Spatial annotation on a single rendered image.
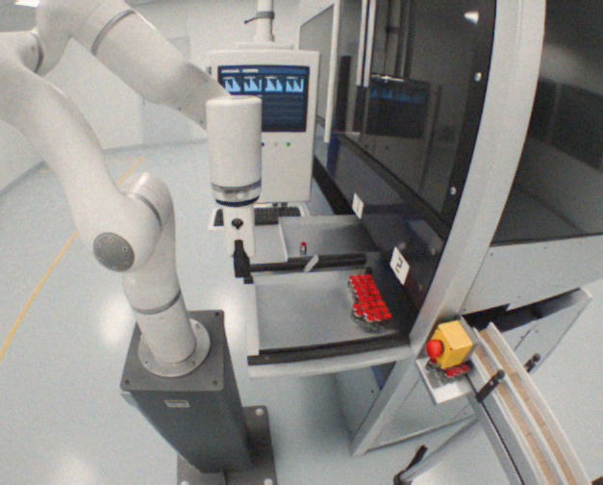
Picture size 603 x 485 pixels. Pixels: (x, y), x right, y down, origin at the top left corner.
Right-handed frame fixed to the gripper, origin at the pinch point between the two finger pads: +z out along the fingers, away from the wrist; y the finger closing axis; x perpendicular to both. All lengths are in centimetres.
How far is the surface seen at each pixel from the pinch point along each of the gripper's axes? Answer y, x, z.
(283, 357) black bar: -7.7, -7.2, 20.4
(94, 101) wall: 544, 312, -5
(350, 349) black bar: -7.8, -23.0, 20.5
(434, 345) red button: -18.4, -36.1, 9.3
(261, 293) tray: 15.8, -4.0, 22.2
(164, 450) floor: -1, 50, 110
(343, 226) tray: 50, -39, 22
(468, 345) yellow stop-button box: -21.5, -42.6, 7.8
